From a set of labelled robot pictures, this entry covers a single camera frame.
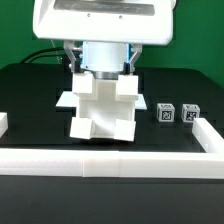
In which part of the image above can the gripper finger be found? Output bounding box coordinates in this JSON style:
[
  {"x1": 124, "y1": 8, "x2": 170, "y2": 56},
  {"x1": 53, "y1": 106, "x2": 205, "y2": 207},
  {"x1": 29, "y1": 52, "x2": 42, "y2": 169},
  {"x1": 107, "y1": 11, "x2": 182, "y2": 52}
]
[
  {"x1": 124, "y1": 44, "x2": 142, "y2": 74},
  {"x1": 63, "y1": 40, "x2": 82, "y2": 73}
]

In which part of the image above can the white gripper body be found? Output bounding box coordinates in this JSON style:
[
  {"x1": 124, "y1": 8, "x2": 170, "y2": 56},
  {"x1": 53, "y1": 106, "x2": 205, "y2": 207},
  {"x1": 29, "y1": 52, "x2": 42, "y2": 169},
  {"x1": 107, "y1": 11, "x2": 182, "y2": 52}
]
[{"x1": 33, "y1": 0, "x2": 174, "y2": 45}]

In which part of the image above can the white chair seat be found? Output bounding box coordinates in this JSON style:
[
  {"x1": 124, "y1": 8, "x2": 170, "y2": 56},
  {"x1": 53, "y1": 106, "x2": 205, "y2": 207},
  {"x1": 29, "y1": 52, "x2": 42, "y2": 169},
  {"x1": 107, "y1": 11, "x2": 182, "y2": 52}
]
[{"x1": 77, "y1": 79, "x2": 137, "y2": 139}]

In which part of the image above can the white marker cube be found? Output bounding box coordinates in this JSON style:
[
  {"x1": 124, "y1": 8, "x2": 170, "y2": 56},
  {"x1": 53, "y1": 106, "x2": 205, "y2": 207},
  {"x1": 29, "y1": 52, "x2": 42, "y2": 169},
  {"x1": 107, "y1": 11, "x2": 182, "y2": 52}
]
[
  {"x1": 157, "y1": 103, "x2": 175, "y2": 122},
  {"x1": 181, "y1": 104, "x2": 200, "y2": 123}
]

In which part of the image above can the white chair back frame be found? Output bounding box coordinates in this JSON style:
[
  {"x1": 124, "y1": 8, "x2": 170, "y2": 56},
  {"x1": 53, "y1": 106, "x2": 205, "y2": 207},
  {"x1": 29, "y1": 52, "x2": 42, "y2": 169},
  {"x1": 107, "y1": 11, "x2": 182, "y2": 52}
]
[{"x1": 72, "y1": 72, "x2": 138, "y2": 101}]

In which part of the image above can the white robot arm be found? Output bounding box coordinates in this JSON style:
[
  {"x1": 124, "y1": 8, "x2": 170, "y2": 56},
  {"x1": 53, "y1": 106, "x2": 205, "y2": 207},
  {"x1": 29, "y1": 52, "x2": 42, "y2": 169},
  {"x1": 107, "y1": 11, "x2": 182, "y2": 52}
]
[{"x1": 33, "y1": 0, "x2": 177, "y2": 79}]

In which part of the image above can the white block at left edge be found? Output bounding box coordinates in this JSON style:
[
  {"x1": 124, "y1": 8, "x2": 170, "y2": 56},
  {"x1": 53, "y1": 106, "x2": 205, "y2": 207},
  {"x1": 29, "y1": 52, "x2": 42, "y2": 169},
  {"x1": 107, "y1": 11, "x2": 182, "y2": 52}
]
[{"x1": 0, "y1": 112, "x2": 8, "y2": 135}]

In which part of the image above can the thin white cable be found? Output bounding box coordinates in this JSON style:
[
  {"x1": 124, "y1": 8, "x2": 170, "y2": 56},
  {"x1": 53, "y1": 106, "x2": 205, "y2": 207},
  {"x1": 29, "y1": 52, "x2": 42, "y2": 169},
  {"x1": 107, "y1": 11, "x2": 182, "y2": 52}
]
[{"x1": 49, "y1": 39, "x2": 63, "y2": 64}]

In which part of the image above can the black cable bundle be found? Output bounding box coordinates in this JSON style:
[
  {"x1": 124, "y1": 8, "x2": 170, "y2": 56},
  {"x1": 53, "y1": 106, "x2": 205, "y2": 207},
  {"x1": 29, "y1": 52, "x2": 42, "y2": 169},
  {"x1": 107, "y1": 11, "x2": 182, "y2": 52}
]
[{"x1": 20, "y1": 46, "x2": 68, "y2": 64}]

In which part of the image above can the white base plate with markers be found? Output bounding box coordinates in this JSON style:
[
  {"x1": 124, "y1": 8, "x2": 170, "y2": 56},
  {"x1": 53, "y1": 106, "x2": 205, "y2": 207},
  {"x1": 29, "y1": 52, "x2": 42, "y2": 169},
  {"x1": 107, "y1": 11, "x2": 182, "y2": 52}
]
[{"x1": 56, "y1": 91, "x2": 147, "y2": 110}]

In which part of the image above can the white U-shaped fence frame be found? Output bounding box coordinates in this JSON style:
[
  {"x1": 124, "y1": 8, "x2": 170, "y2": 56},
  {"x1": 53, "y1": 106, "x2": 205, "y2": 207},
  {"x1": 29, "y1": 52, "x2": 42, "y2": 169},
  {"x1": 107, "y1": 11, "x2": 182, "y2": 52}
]
[{"x1": 0, "y1": 118, "x2": 224, "y2": 179}]

